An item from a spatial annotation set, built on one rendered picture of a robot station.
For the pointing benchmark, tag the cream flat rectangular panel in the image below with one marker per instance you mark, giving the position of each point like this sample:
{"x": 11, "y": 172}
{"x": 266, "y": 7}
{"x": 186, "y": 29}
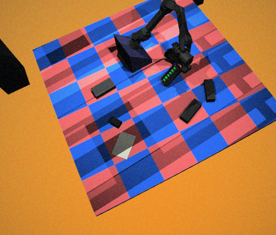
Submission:
{"x": 123, "y": 145}

